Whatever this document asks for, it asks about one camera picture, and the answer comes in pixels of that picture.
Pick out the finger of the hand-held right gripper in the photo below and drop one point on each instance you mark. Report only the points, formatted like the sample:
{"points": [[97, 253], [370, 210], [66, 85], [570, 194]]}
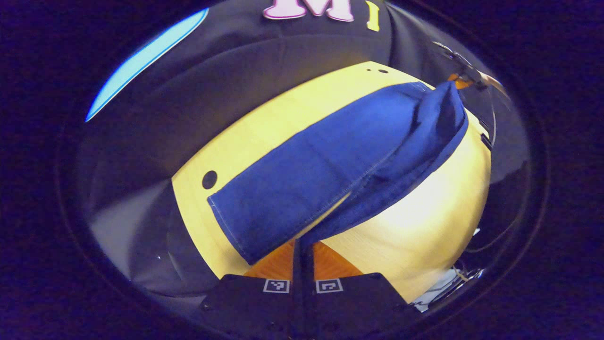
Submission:
{"points": [[472, 78]]}

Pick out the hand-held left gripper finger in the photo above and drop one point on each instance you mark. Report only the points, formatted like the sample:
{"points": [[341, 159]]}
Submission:
{"points": [[297, 283], [308, 283]]}

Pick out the blue denim jeans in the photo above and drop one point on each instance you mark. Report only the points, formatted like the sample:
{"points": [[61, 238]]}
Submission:
{"points": [[321, 174]]}

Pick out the white plastic object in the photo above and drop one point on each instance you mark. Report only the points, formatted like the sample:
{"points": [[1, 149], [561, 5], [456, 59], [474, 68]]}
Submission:
{"points": [[443, 289]]}

